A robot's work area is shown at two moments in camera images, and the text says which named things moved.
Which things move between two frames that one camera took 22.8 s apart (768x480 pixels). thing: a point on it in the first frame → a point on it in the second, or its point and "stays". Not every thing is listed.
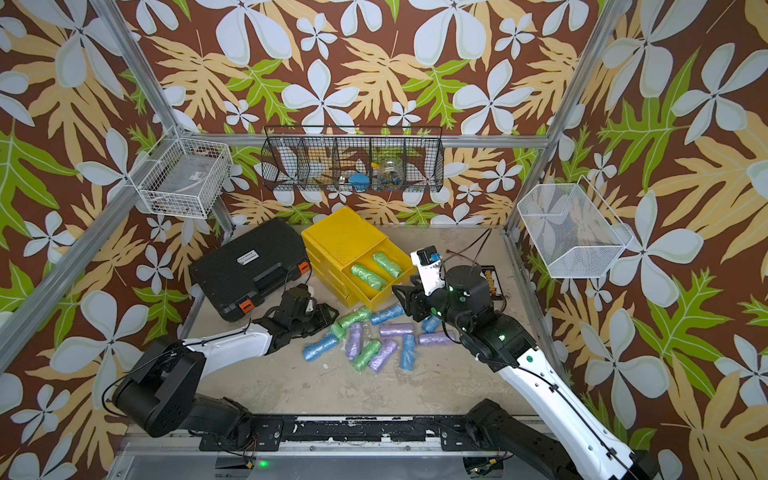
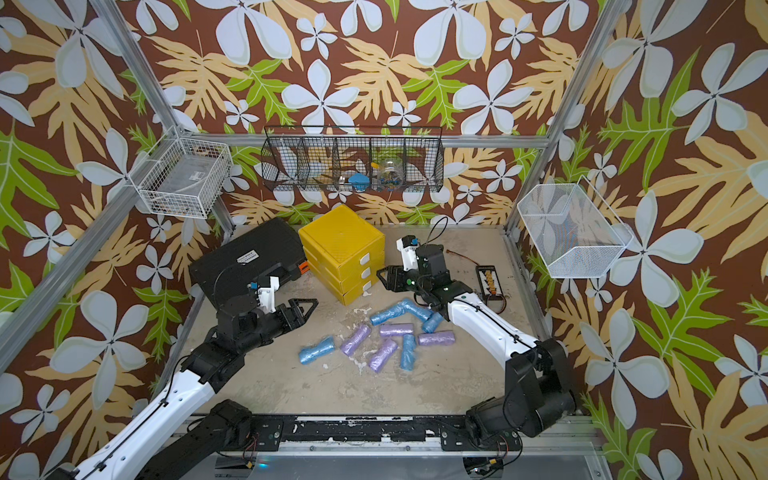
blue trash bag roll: [380, 317] stays
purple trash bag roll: [388, 347] stays
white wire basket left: [183, 176] stays
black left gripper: [325, 316] → [299, 318]
